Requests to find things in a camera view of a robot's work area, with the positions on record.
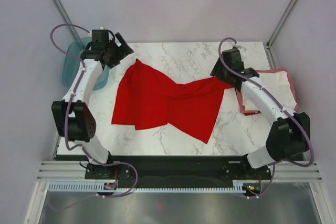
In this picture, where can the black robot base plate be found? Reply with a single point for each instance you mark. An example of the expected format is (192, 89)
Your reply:
(172, 170)

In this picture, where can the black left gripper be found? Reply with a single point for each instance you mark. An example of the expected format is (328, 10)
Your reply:
(123, 51)

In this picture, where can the red t shirt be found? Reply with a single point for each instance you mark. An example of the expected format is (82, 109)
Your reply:
(147, 98)

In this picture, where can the white folded t shirt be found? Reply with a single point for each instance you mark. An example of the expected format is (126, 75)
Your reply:
(278, 87)

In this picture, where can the right aluminium corner post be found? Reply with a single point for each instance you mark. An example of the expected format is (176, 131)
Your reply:
(285, 15)

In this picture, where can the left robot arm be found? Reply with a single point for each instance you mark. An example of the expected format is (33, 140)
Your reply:
(73, 119)

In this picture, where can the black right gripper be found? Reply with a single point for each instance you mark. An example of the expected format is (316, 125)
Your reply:
(218, 74)

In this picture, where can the pink folded t shirt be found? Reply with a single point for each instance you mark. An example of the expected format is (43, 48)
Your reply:
(291, 79)

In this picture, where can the teal transparent plastic bin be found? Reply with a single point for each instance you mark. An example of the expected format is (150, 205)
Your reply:
(71, 65)

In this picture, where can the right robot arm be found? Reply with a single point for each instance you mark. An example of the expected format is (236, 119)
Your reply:
(289, 133)

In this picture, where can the white slotted cable duct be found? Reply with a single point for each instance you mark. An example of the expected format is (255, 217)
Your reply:
(104, 187)

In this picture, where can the aluminium frame rail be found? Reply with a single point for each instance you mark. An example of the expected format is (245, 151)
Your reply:
(71, 171)

